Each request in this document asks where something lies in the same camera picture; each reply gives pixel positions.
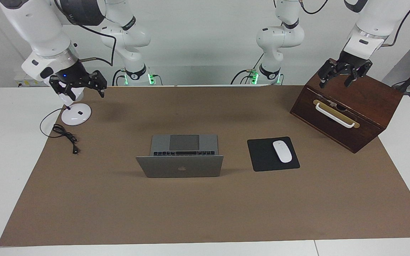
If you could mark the white desk lamp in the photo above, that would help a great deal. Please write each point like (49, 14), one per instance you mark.
(75, 115)

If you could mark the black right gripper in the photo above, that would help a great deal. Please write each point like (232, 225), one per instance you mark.
(71, 76)

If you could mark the silver laptop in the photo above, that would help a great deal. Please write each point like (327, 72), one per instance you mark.
(180, 167)

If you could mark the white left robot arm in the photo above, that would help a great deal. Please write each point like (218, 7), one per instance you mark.
(376, 17)

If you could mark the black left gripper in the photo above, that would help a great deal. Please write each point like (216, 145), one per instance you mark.
(352, 61)

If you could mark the dark wooden box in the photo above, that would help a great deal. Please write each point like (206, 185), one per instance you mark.
(365, 106)

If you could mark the black mouse pad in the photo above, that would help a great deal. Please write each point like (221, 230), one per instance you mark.
(262, 156)

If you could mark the brown table mat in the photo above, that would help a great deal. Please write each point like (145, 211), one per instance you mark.
(205, 213)

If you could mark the white computer mouse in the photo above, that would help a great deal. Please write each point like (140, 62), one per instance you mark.
(282, 152)

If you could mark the white power strip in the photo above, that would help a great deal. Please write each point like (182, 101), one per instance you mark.
(21, 82)

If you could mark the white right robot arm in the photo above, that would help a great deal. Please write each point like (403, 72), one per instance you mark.
(37, 28)

